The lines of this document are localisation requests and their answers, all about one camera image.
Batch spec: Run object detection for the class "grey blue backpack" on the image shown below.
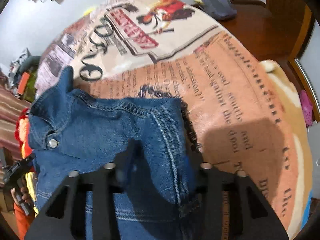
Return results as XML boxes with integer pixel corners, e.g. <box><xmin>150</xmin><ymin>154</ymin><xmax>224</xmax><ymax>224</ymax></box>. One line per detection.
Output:
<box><xmin>201</xmin><ymin>0</ymin><xmax>237</xmax><ymax>21</ymax></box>

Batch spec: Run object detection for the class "newspaper print bed cover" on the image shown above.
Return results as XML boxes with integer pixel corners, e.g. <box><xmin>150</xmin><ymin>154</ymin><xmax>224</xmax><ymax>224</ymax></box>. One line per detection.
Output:
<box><xmin>35</xmin><ymin>0</ymin><xmax>312</xmax><ymax>239</ymax></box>

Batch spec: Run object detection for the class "dark grey cushion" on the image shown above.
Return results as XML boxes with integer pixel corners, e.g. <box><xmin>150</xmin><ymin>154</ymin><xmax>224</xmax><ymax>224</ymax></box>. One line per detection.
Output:
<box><xmin>18</xmin><ymin>56</ymin><xmax>41</xmax><ymax>74</ymax></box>

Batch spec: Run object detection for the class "orange box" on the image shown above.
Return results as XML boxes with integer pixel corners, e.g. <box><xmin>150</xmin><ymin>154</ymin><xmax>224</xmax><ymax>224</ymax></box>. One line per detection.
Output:
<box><xmin>17</xmin><ymin>72</ymin><xmax>30</xmax><ymax>96</ymax></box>

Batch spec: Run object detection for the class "pink croc shoe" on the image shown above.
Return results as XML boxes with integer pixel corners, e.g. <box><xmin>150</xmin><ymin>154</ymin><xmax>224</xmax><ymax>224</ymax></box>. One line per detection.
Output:
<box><xmin>299</xmin><ymin>89</ymin><xmax>313</xmax><ymax>127</ymax></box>

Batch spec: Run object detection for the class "green patterned box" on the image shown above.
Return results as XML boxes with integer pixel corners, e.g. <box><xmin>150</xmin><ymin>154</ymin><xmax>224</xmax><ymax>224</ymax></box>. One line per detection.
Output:
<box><xmin>23</xmin><ymin>71</ymin><xmax>37</xmax><ymax>103</ymax></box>

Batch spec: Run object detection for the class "person left hand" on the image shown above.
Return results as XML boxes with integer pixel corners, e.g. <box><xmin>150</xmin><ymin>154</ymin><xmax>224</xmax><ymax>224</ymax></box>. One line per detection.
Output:
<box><xmin>10</xmin><ymin>186</ymin><xmax>34</xmax><ymax>206</ymax></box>

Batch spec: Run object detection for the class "red plush toy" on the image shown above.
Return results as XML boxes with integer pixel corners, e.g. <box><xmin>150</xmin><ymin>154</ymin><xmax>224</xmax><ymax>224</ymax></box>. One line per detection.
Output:
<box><xmin>15</xmin><ymin>108</ymin><xmax>32</xmax><ymax>159</ymax></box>

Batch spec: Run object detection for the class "yellow curved pillow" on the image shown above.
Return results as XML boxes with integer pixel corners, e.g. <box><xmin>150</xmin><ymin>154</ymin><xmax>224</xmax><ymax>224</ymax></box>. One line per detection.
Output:
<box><xmin>82</xmin><ymin>6</ymin><xmax>97</xmax><ymax>17</ymax></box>

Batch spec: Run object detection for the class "blue denim jacket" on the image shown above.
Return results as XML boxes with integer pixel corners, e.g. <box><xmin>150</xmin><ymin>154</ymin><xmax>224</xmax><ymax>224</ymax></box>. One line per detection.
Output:
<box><xmin>28</xmin><ymin>67</ymin><xmax>202</xmax><ymax>239</ymax></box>

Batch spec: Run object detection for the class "striped pink curtain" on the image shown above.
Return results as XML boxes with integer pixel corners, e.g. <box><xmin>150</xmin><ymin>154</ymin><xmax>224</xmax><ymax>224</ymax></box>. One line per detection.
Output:
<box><xmin>0</xmin><ymin>72</ymin><xmax>30</xmax><ymax>161</ymax></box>

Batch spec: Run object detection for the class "yellow cartoon garment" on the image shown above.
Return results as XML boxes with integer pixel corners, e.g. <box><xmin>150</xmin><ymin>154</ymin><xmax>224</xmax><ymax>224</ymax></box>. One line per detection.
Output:
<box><xmin>21</xmin><ymin>144</ymin><xmax>40</xmax><ymax>217</ymax></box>

